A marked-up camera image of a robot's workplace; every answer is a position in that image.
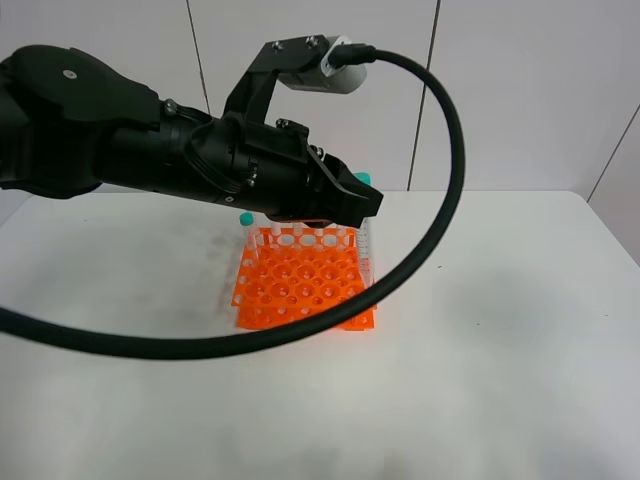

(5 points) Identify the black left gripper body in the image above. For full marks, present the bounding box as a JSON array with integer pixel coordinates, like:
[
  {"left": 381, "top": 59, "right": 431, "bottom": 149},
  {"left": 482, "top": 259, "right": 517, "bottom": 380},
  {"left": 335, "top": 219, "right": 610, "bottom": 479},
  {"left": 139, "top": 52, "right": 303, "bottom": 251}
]
[{"left": 224, "top": 117, "right": 383, "bottom": 228}]

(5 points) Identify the teal capped test tube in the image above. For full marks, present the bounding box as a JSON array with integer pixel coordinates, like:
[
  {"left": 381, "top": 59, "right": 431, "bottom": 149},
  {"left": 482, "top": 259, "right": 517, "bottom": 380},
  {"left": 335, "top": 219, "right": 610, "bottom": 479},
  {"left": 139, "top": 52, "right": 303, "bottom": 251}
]
[{"left": 353, "top": 171, "right": 377, "bottom": 289}]

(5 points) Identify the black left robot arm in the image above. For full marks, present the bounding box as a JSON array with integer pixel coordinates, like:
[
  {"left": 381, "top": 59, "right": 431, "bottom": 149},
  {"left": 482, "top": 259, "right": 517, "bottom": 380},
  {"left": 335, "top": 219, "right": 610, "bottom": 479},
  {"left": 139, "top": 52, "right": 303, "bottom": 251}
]
[{"left": 1, "top": 35, "right": 383, "bottom": 228}]

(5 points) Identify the clear tube front left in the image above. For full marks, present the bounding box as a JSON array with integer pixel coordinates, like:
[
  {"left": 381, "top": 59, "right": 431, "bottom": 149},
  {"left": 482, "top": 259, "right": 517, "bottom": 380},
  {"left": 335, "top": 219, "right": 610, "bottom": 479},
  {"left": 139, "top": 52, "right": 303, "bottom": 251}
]
[{"left": 239, "top": 211, "right": 260, "bottom": 261}]

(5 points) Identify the orange test tube rack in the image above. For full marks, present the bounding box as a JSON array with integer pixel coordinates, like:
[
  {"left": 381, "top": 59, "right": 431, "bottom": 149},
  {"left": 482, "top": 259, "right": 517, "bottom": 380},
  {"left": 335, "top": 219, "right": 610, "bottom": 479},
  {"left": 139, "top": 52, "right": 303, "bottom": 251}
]
[{"left": 231, "top": 226, "right": 366, "bottom": 331}]

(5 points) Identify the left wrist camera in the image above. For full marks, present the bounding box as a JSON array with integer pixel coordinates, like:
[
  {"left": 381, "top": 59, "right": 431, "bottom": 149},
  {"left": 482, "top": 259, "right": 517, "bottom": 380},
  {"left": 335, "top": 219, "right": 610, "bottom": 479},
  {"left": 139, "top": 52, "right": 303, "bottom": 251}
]
[{"left": 223, "top": 35, "right": 367, "bottom": 124}]

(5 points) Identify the black camera cable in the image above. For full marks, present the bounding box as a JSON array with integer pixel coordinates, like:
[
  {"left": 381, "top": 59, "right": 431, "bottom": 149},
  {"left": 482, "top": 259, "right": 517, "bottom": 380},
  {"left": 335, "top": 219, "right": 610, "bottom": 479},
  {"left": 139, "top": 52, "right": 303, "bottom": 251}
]
[{"left": 0, "top": 43, "right": 466, "bottom": 362}]

